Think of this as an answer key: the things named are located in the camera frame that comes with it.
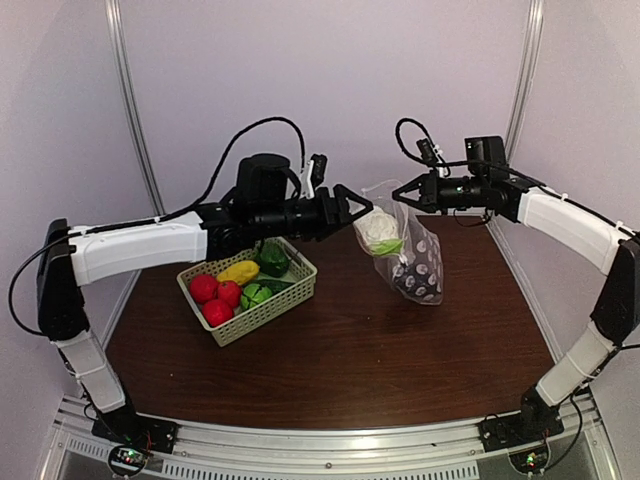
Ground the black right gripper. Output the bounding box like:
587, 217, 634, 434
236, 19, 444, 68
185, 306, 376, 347
393, 169, 488, 214

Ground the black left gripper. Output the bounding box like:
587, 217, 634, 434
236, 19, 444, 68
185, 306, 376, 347
254, 182, 374, 241

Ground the white toy cauliflower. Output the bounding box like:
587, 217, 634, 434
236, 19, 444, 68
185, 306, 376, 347
353, 206, 404, 257

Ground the clear zip top bag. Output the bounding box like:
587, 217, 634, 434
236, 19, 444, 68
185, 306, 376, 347
362, 180, 444, 299

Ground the purple toy eggplant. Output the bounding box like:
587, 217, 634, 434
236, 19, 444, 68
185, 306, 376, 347
391, 262, 443, 305

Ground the green toy cabbage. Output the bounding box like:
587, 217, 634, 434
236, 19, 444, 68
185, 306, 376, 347
240, 283, 273, 310

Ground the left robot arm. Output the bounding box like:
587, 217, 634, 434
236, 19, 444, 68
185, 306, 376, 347
37, 153, 373, 444

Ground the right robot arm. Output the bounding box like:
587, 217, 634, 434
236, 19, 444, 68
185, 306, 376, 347
392, 136, 639, 442

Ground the green plastic basket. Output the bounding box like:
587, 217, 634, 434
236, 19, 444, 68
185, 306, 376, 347
176, 237, 317, 347

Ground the green toy bell pepper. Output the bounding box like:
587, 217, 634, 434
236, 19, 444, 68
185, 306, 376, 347
255, 242, 290, 278

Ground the green toy cucumber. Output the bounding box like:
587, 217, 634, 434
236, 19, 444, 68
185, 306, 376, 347
258, 278, 295, 294

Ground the yellow toy corn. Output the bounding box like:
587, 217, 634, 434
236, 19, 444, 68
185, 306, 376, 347
216, 260, 260, 286

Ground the red toy tomato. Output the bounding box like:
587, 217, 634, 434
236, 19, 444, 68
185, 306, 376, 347
216, 280, 242, 309

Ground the red toy apple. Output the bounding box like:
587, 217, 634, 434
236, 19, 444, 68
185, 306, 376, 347
188, 274, 219, 304

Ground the red toy strawberry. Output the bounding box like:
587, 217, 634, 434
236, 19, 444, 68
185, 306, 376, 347
201, 299, 234, 328

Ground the right circuit board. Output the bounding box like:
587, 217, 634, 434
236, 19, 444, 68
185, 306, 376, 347
509, 448, 549, 475

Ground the circuit board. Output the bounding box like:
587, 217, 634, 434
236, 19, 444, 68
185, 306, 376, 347
509, 448, 549, 475
107, 445, 150, 477

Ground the left circuit board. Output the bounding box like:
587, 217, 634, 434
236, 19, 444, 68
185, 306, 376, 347
107, 445, 150, 477

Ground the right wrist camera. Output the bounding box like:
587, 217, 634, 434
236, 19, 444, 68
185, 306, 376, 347
416, 138, 451, 178

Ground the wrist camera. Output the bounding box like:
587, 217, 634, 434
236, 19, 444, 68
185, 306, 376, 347
300, 154, 328, 199
416, 138, 451, 178

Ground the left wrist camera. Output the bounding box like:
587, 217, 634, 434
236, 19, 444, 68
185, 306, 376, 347
300, 154, 328, 199

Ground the black left camera cable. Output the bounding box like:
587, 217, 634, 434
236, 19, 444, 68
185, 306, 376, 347
8, 117, 307, 336

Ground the black camera cable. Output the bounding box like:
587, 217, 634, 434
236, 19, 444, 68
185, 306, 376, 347
8, 117, 307, 336
394, 117, 571, 201

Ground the black right camera cable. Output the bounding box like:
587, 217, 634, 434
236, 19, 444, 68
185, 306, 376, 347
394, 117, 571, 201

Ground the right aluminium corner post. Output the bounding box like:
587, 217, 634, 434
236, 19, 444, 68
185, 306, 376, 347
505, 0, 544, 163

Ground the aluminium corner post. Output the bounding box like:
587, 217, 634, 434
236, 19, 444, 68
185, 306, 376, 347
505, 0, 544, 163
104, 0, 165, 215

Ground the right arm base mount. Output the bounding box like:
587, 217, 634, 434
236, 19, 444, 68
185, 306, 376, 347
477, 411, 564, 452

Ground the aluminium front frame rail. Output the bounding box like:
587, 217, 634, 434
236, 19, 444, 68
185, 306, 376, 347
49, 394, 609, 480

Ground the left aluminium corner post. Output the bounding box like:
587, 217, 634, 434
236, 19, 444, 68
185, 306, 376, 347
104, 0, 165, 215

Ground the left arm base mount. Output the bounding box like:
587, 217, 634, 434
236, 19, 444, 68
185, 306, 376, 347
91, 408, 178, 454

